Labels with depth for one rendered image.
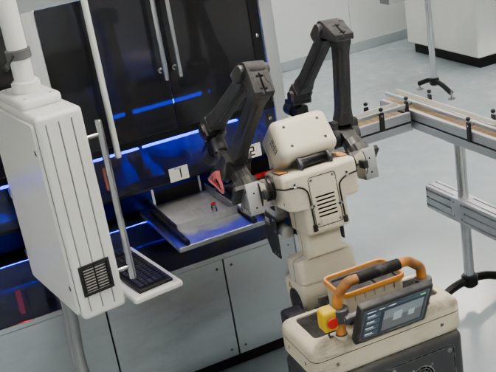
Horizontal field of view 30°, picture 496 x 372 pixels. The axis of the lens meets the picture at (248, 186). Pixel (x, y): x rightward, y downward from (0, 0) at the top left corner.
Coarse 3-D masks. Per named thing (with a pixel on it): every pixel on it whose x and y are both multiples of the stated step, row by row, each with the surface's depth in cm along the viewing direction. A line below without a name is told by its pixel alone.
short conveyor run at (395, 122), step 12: (384, 108) 443; (396, 108) 438; (360, 120) 431; (372, 120) 437; (384, 120) 433; (396, 120) 437; (408, 120) 440; (372, 132) 433; (384, 132) 436; (396, 132) 439
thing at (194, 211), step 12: (204, 192) 398; (216, 192) 387; (168, 204) 391; (180, 204) 389; (192, 204) 387; (204, 204) 385; (216, 204) 383; (228, 204) 378; (168, 216) 379; (180, 216) 377; (192, 216) 375; (204, 216) 366; (216, 216) 368; (180, 228) 363
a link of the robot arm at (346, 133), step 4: (348, 124) 330; (340, 128) 328; (344, 128) 328; (348, 128) 328; (340, 132) 326; (344, 132) 326; (348, 132) 326; (352, 132) 326; (340, 136) 326; (344, 136) 324; (348, 136) 325; (352, 136) 325; (344, 140) 325; (340, 144) 328; (336, 148) 331
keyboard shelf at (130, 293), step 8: (144, 256) 366; (168, 272) 348; (120, 280) 348; (176, 280) 341; (128, 288) 342; (160, 288) 338; (168, 288) 339; (128, 296) 337; (136, 296) 335; (144, 296) 334; (152, 296) 336
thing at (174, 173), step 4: (172, 168) 383; (176, 168) 384; (184, 168) 385; (172, 172) 383; (176, 172) 384; (184, 172) 385; (188, 172) 386; (172, 176) 384; (176, 176) 385; (180, 176) 385; (184, 176) 386; (188, 176) 387; (172, 180) 384; (176, 180) 385
